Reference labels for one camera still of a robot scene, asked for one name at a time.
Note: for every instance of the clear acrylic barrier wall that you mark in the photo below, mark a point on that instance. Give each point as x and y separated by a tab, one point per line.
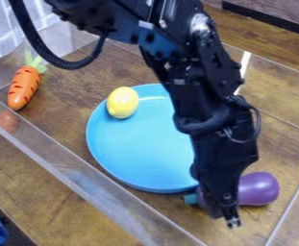
64	200

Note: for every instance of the orange toy carrot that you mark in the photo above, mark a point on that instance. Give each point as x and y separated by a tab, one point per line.
26	81

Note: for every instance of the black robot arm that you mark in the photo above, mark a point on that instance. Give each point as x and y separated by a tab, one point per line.
177	36

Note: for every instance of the white checkered curtain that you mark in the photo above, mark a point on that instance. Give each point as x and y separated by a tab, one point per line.
55	32

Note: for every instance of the purple toy eggplant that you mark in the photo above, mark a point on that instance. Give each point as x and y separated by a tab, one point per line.
258	190

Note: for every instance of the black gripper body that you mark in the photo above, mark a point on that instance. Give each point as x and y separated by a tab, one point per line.
225	147

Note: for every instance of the blue round tray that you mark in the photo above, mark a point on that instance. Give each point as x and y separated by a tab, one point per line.
140	149

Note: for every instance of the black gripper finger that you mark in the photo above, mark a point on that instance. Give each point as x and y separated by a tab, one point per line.
231	216
211	197

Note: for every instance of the yellow toy lemon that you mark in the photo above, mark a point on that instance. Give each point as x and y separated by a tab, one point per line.
123	102

